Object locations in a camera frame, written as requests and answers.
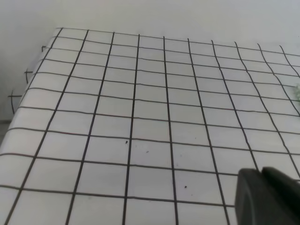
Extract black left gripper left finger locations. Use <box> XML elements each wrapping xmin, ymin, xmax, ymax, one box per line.
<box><xmin>235</xmin><ymin>169</ymin><xmax>284</xmax><ymax>225</ymax></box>

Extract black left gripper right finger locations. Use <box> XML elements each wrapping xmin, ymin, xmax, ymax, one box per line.
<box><xmin>262</xmin><ymin>167</ymin><xmax>300</xmax><ymax>225</ymax></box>

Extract green white wavy towel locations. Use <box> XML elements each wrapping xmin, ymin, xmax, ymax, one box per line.
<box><xmin>294</xmin><ymin>84</ymin><xmax>300</xmax><ymax>101</ymax></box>

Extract white black-grid tablecloth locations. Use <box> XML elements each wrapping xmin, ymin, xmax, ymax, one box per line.
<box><xmin>0</xmin><ymin>28</ymin><xmax>300</xmax><ymax>225</ymax></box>

